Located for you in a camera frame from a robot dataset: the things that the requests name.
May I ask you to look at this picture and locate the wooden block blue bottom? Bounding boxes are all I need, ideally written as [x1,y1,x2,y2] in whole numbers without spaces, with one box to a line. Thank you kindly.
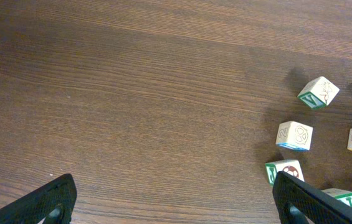
[275,121,313,151]

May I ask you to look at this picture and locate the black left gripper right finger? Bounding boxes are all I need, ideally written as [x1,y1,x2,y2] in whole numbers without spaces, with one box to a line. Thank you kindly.
[272,171,352,224]

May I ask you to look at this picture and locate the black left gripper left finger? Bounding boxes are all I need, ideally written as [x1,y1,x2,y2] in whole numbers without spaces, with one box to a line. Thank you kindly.
[0,174,77,224]

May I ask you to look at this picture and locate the wooden block soccer ball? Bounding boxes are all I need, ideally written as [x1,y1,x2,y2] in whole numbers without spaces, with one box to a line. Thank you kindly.
[265,159,305,186]

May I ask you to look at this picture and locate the wooden block green N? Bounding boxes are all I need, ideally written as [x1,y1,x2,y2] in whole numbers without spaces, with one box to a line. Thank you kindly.
[322,188,352,207]

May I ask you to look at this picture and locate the wooden block green V side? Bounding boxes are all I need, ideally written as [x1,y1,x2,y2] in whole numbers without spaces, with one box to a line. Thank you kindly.
[297,77,340,110]

